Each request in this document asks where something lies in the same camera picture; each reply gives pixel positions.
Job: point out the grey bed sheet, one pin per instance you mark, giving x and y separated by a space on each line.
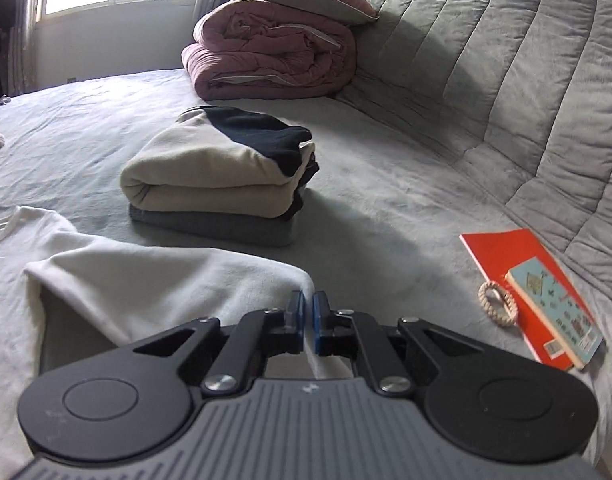
386 200

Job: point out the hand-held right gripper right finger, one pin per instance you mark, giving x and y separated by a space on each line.
318 317

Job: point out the folded grey garment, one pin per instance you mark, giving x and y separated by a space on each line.
211 227

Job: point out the white bear print T-shirt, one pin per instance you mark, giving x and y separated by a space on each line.
136 280

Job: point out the folded cream and black garment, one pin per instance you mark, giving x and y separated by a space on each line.
196 170

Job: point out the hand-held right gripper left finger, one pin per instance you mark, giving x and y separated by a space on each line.
297 315

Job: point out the grey quilted headboard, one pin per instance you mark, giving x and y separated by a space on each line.
486 60

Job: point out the folded pink quilt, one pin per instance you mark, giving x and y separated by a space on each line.
266 55

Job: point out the red book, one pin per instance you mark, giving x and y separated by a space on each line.
496 255

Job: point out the small teal book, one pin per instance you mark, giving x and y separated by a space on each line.
551 305

